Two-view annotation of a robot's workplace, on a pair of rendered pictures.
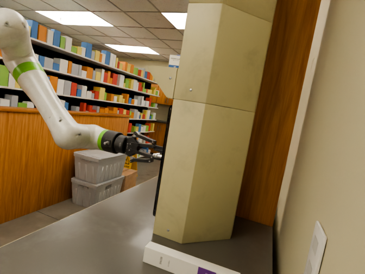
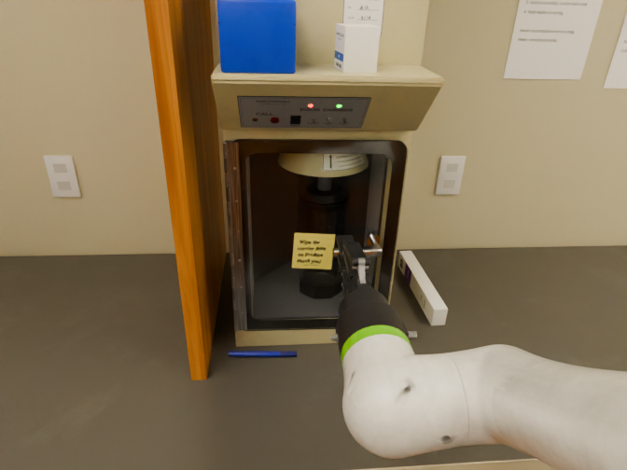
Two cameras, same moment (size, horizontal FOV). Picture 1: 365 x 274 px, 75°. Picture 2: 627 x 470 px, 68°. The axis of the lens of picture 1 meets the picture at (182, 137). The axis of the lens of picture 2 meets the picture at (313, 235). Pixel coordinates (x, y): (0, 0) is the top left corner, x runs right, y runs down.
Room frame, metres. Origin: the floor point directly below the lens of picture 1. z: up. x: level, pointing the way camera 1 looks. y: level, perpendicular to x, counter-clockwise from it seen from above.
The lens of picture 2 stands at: (1.28, 0.69, 1.62)
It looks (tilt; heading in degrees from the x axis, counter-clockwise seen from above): 28 degrees down; 244
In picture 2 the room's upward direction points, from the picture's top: 2 degrees clockwise
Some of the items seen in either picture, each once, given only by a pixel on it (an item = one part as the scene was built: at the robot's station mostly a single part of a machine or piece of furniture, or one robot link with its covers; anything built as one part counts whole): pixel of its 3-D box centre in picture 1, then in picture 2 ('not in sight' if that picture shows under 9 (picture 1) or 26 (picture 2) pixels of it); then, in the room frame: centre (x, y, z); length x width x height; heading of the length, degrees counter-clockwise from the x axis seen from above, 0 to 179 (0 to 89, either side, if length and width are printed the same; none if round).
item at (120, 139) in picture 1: (128, 145); (361, 304); (0.96, 0.21, 1.20); 0.09 x 0.07 x 0.08; 70
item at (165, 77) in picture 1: (177, 88); (324, 103); (0.96, 0.05, 1.46); 0.32 x 0.12 x 0.10; 160
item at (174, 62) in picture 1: (176, 64); (355, 48); (0.92, 0.06, 1.54); 0.05 x 0.05 x 0.06; 77
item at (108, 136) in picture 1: (113, 142); (374, 338); (0.99, 0.28, 1.20); 0.12 x 0.06 x 0.09; 160
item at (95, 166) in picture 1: (101, 164); not in sight; (3.07, 1.00, 0.49); 0.60 x 0.42 x 0.33; 160
